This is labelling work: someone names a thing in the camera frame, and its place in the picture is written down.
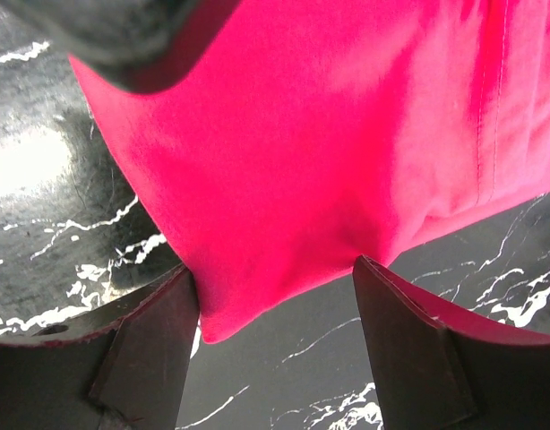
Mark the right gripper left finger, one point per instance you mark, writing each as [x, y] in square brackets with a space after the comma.
[120, 366]

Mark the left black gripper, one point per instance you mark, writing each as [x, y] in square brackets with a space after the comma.
[140, 46]

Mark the pink red t shirt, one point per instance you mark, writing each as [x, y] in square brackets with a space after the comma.
[313, 132]

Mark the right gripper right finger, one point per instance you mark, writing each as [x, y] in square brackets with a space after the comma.
[437, 365]

